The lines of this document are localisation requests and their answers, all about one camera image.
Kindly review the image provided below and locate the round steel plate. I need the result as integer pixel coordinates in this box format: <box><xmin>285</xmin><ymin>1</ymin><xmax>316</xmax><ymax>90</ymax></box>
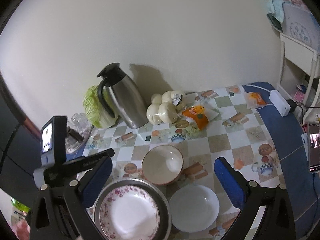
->
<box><xmin>93</xmin><ymin>178</ymin><xmax>171</xmax><ymax>239</ymax></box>

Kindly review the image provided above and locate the floral rimmed round plate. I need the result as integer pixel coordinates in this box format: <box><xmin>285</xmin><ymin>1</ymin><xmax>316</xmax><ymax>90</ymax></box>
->
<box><xmin>95</xmin><ymin>185</ymin><xmax>160</xmax><ymax>239</ymax></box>

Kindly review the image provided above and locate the pale blue bowl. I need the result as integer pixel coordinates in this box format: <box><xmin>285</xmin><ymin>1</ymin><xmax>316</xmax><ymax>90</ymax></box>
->
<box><xmin>169</xmin><ymin>184</ymin><xmax>220</xmax><ymax>233</ymax></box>

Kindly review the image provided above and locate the strawberry pattern bowl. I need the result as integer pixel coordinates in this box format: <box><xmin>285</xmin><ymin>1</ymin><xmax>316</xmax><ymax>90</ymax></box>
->
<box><xmin>142</xmin><ymin>145</ymin><xmax>184</xmax><ymax>185</ymax></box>

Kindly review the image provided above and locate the clear glass cup tray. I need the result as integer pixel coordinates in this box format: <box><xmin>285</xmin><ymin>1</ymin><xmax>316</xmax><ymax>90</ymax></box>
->
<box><xmin>65</xmin><ymin>113</ymin><xmax>93</xmax><ymax>154</ymax></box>

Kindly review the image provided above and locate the napa cabbage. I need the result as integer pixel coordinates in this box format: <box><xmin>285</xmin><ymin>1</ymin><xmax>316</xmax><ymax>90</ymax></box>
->
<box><xmin>83</xmin><ymin>86</ymin><xmax>119</xmax><ymax>128</ymax></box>

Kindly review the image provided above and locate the smartphone with lit screen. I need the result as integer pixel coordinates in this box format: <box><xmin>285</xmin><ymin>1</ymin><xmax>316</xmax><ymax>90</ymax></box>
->
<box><xmin>308</xmin><ymin>123</ymin><xmax>320</xmax><ymax>173</ymax></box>

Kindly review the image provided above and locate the steel thermos jug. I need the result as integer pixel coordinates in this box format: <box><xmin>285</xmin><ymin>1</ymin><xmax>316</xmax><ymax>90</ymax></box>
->
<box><xmin>97</xmin><ymin>62</ymin><xmax>148</xmax><ymax>129</ymax></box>

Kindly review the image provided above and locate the patterned blue tablecloth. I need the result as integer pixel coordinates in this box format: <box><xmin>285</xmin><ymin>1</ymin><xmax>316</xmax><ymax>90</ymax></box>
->
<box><xmin>78</xmin><ymin>82</ymin><xmax>319</xmax><ymax>239</ymax></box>

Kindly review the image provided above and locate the bag of steamed buns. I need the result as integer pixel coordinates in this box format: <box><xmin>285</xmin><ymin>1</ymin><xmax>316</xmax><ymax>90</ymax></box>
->
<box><xmin>146</xmin><ymin>90</ymin><xmax>185</xmax><ymax>125</ymax></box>

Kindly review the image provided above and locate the white power strip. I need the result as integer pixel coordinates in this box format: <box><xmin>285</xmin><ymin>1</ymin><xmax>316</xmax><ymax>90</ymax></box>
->
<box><xmin>269</xmin><ymin>89</ymin><xmax>291</xmax><ymax>117</ymax></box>

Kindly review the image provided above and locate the small orange packet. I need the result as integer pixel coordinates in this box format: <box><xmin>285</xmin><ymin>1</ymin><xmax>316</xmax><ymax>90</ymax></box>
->
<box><xmin>244</xmin><ymin>92</ymin><xmax>267</xmax><ymax>109</ymax></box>

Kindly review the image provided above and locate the orange snack packet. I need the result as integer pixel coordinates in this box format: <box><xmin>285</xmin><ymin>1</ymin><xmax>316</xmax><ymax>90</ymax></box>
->
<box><xmin>182</xmin><ymin>105</ymin><xmax>219</xmax><ymax>130</ymax></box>

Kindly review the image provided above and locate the white shelf unit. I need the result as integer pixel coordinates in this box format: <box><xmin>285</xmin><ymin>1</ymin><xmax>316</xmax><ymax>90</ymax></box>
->
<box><xmin>276</xmin><ymin>0</ymin><xmax>320</xmax><ymax>106</ymax></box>

